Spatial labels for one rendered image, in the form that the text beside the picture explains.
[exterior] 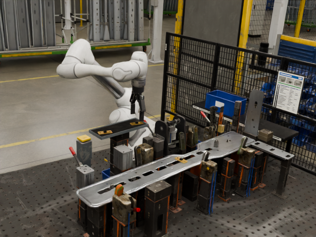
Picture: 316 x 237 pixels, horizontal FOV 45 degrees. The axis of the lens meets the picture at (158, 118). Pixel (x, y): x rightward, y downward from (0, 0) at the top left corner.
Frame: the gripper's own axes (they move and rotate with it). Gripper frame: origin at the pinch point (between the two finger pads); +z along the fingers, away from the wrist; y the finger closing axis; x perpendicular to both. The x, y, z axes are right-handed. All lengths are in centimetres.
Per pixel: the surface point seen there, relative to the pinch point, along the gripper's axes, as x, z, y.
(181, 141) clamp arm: 27.4, 16.9, 13.2
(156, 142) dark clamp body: 7.6, 13.9, 14.3
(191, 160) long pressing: 24.1, 21.3, 31.5
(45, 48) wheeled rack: 82, 95, -685
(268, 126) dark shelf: 107, 18, 9
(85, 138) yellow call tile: -37.1, 5.5, 10.2
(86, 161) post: -37.2, 20.1, 11.9
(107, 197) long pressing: -38, 21, 51
